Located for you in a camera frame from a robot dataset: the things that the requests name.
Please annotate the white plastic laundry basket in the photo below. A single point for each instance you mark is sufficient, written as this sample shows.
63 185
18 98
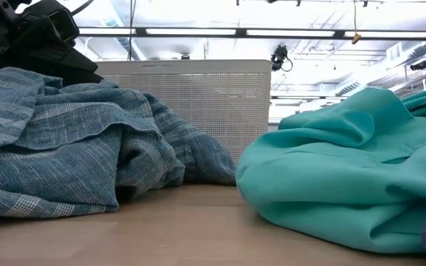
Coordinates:
205 107

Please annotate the yellow hanging tag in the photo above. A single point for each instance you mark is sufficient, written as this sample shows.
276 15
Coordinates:
356 37

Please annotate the blue striped heather shirt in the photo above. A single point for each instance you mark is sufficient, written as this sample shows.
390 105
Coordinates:
69 147

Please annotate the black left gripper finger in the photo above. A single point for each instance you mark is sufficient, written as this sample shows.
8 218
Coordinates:
80 68

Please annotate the teal shirt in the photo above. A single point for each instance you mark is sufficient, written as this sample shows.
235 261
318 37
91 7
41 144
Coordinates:
338 177

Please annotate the black overhead frame bar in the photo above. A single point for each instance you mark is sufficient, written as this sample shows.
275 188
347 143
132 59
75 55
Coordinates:
235 32

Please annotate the black overhead camera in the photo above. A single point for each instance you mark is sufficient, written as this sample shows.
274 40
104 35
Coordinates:
279 57

